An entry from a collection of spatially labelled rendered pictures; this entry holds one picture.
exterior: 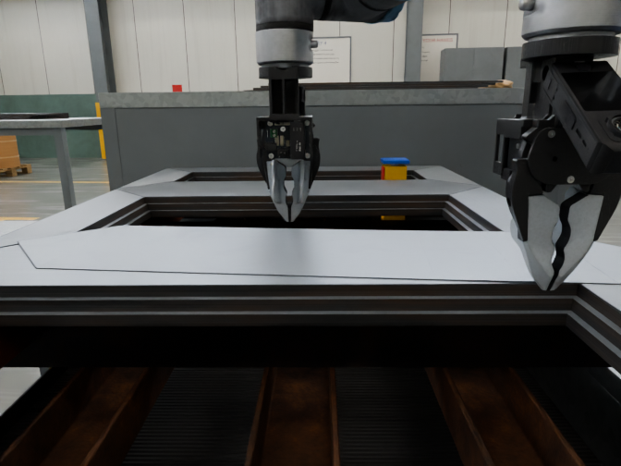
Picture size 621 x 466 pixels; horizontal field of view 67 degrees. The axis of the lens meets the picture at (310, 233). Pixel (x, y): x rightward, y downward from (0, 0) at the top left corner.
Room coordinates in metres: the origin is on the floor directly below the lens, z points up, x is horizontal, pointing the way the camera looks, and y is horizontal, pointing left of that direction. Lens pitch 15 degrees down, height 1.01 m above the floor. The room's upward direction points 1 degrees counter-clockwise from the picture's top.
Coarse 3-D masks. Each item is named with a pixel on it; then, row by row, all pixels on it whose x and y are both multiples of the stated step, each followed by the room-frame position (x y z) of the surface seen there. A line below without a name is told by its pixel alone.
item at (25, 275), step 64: (0, 256) 0.50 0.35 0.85; (0, 320) 0.40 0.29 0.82; (64, 320) 0.40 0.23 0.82; (128, 320) 0.40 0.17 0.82; (192, 320) 0.40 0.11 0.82; (256, 320) 0.39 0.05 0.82; (320, 320) 0.39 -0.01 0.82; (384, 320) 0.39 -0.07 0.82; (448, 320) 0.39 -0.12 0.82; (512, 320) 0.39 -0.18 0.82; (576, 320) 0.37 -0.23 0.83
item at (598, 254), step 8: (592, 248) 0.50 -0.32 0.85; (600, 248) 0.50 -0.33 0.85; (608, 248) 0.50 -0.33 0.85; (616, 248) 0.50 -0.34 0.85; (592, 256) 0.47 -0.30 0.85; (600, 256) 0.47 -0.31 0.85; (608, 256) 0.47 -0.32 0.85; (616, 256) 0.47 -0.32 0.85; (592, 264) 0.45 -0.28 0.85; (600, 264) 0.45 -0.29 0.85; (608, 264) 0.45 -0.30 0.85; (616, 264) 0.45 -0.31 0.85; (608, 272) 0.43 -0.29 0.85; (616, 272) 0.43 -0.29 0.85; (616, 280) 0.40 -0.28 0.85
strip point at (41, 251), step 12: (108, 228) 0.62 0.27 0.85; (24, 240) 0.56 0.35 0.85; (36, 240) 0.56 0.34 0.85; (48, 240) 0.56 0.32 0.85; (60, 240) 0.56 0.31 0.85; (72, 240) 0.56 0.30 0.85; (84, 240) 0.56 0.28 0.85; (36, 252) 0.51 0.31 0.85; (48, 252) 0.51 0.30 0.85; (60, 252) 0.51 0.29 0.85; (36, 264) 0.47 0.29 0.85
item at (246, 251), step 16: (224, 240) 0.56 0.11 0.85; (240, 240) 0.55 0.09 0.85; (256, 240) 0.55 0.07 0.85; (272, 240) 0.55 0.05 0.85; (208, 256) 0.49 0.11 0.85; (224, 256) 0.49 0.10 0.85; (240, 256) 0.49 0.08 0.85; (256, 256) 0.49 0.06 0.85; (272, 256) 0.49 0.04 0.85; (192, 272) 0.44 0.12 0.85; (208, 272) 0.44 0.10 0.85; (224, 272) 0.44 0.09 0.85; (240, 272) 0.44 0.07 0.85; (256, 272) 0.44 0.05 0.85
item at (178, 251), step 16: (160, 240) 0.56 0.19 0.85; (176, 240) 0.56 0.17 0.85; (192, 240) 0.56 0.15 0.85; (208, 240) 0.56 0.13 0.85; (144, 256) 0.50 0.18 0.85; (160, 256) 0.50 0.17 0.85; (176, 256) 0.49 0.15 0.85; (192, 256) 0.49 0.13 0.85; (160, 272) 0.45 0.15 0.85; (176, 272) 0.44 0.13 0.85
